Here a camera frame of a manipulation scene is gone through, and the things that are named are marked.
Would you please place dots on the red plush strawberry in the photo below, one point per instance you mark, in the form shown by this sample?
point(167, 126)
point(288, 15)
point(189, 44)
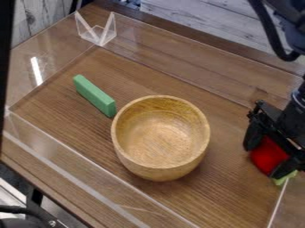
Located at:
point(266, 157)

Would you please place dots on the clear acrylic tray enclosure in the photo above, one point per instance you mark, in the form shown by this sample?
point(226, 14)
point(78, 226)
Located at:
point(58, 136)

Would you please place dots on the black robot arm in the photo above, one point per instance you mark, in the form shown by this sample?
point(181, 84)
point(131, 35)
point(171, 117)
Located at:
point(274, 137)

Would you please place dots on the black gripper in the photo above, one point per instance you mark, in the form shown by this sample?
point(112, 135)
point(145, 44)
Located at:
point(284, 126)

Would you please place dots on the wooden bowl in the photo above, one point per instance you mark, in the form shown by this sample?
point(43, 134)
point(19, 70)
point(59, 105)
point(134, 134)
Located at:
point(161, 135)

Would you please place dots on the green rectangular block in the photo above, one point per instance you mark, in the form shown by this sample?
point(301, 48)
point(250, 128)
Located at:
point(100, 100)

